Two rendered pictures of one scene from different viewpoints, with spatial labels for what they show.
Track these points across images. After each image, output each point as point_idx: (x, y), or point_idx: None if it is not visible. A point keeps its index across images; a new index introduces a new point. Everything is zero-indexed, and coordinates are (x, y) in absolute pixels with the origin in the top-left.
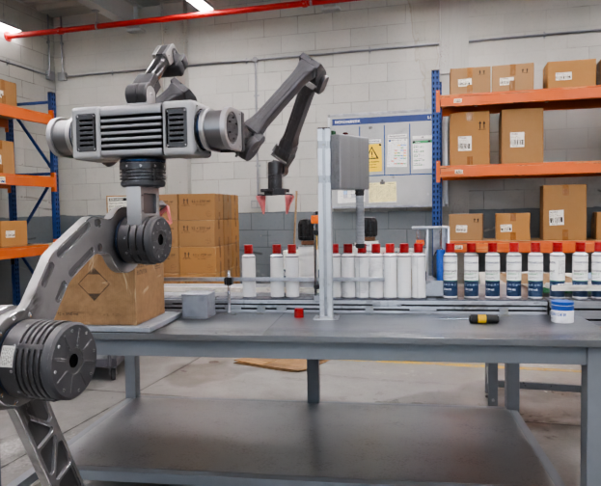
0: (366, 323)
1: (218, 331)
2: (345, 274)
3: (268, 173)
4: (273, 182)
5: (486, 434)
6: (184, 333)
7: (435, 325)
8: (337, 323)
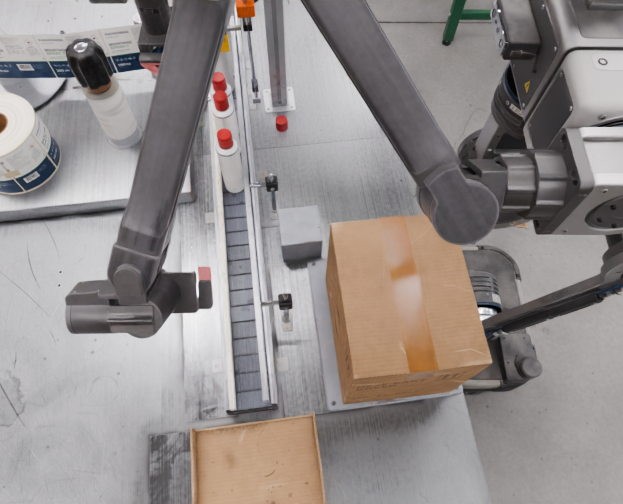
0: (308, 61)
1: (389, 182)
2: (230, 49)
3: (159, 2)
4: (170, 13)
5: None
6: (410, 212)
7: (305, 9)
8: (314, 84)
